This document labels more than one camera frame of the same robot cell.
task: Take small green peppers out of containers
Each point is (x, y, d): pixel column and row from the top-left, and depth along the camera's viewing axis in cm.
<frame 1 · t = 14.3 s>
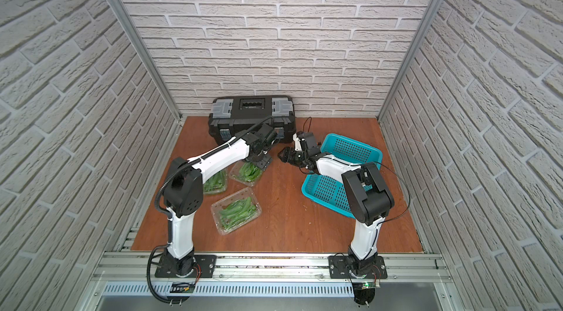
left hand: (262, 157, 93), fingers open
right hand: (284, 155, 95), fingers open
black plastic toolbox: (233, 115, 99), point 18 cm above the table
clear clamshell front container: (223, 203, 85), point 6 cm above the table
peppers in middle container: (248, 172, 94), point 6 cm above the table
peppers in front container: (237, 213, 85), point 3 cm above the table

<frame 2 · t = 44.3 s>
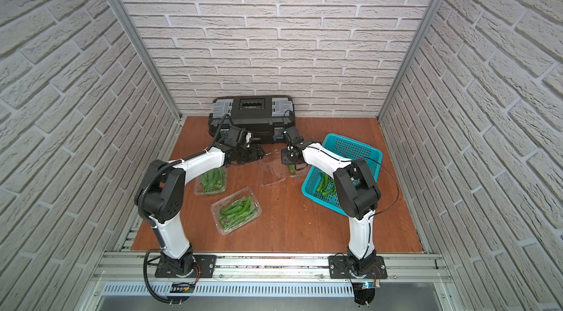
left hand: (262, 151, 95), fingers open
right hand: (291, 156, 96), fingers open
peppers in middle container: (292, 167, 84), point 15 cm above the table
the other named things where they were.

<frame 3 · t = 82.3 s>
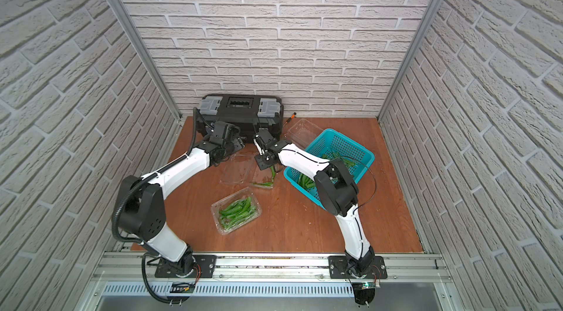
left hand: (240, 139, 91), fingers open
right hand: (267, 160, 96), fingers open
peppers in left container: (267, 185, 92), point 4 cm above the table
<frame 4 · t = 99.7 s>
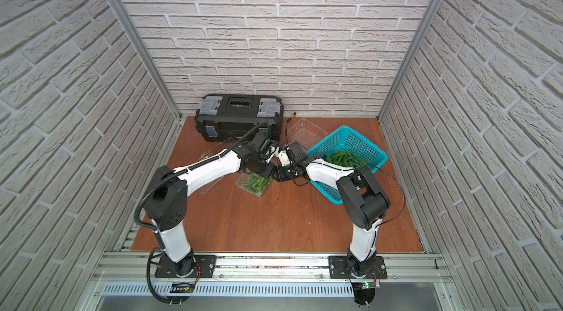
left hand: (274, 168, 89), fingers closed
right hand: (277, 175, 93), fingers open
clear clamshell front container: (244, 177, 91), point 7 cm above the table
peppers in front container: (256, 183, 92), point 4 cm above the table
teal plastic basket: (346, 138, 106), point 6 cm above the table
